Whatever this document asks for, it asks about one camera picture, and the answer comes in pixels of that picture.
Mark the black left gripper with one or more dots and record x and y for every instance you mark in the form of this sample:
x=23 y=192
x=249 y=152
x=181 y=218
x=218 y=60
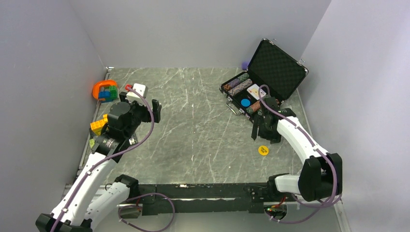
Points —
x=147 y=117

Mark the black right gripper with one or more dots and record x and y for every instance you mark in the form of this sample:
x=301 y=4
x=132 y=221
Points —
x=274 y=137

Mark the red poker chip stack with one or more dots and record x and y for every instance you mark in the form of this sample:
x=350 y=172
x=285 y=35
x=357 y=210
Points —
x=256 y=106

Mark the yellow dealer button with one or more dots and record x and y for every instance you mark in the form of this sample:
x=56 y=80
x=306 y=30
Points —
x=263 y=150

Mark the blue round button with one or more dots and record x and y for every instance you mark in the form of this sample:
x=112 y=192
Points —
x=245 y=102

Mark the purple poker chip stack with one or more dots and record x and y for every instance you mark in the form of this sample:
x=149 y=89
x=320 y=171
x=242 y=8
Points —
x=232 y=84

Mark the black poker chip case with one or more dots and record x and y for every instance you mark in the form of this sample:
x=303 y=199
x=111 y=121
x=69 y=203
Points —
x=273 y=67

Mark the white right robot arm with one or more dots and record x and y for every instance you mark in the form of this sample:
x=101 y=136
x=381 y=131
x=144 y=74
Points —
x=321 y=174

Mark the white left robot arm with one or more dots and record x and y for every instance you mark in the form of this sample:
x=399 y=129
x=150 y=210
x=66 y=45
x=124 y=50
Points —
x=78 y=211

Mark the playing cards deck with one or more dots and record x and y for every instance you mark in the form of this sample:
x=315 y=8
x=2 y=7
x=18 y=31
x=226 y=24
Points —
x=253 y=90

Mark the perforated metal plate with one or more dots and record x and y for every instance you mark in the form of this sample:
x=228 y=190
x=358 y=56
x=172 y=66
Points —
x=133 y=139

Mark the green toy block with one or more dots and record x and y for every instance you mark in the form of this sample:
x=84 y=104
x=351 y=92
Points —
x=113 y=92

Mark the blue orange ten chip stack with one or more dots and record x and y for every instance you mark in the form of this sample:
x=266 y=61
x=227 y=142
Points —
x=237 y=89

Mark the blue toy block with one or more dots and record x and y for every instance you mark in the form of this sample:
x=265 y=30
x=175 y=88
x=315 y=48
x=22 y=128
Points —
x=104 y=95

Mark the orange plastic bowl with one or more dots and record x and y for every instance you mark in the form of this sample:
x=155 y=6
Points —
x=103 y=86

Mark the yellow toy block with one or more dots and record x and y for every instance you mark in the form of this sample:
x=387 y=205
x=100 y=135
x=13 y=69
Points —
x=97 y=126

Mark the purple object behind case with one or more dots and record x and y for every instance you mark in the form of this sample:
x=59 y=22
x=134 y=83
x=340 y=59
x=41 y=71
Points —
x=244 y=65

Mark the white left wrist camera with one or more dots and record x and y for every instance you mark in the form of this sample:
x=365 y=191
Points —
x=136 y=92

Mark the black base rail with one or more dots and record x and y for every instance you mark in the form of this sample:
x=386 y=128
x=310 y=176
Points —
x=154 y=199

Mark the aluminium frame rail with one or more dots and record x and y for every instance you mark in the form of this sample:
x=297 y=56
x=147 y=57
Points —
x=79 y=195

